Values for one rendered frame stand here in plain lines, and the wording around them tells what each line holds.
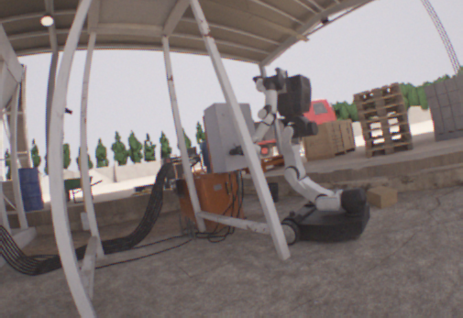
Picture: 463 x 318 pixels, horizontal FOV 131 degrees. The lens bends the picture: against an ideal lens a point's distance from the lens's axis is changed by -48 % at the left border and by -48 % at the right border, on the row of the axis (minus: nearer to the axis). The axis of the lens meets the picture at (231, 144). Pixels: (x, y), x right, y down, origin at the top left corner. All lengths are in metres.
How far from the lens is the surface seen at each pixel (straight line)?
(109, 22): 2.60
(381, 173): 2.55
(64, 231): 1.02
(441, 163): 2.48
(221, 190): 2.27
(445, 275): 1.22
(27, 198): 4.81
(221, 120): 1.74
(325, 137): 4.49
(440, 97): 3.71
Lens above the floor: 0.74
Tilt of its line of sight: 4 degrees up
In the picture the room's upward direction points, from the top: 11 degrees counter-clockwise
